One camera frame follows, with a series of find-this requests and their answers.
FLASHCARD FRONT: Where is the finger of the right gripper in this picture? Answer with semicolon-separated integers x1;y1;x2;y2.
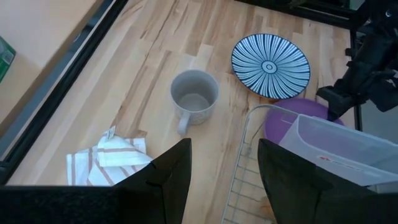
369;77;398;113
316;81;359;122

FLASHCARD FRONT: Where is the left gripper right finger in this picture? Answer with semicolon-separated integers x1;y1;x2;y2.
257;138;398;224

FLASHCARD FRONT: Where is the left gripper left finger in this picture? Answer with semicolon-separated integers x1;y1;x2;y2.
0;138;193;224

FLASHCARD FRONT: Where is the white striped dish towel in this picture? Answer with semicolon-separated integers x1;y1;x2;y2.
65;126;153;187

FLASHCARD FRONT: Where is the purple plate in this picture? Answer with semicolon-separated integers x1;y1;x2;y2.
264;98;345;146

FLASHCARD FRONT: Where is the blue striped plate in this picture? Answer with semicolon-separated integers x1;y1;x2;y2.
230;33;312;100

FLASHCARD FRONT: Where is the clear plastic cutlery holder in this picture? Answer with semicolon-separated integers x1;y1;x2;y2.
279;114;398;187

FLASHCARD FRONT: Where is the grey patterned mug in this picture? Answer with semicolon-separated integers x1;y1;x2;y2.
170;69;220;137

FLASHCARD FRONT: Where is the wire dish rack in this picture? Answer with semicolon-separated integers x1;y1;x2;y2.
220;104;398;224

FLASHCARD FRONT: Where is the black metal table frame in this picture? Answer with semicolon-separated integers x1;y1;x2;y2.
0;0;366;186

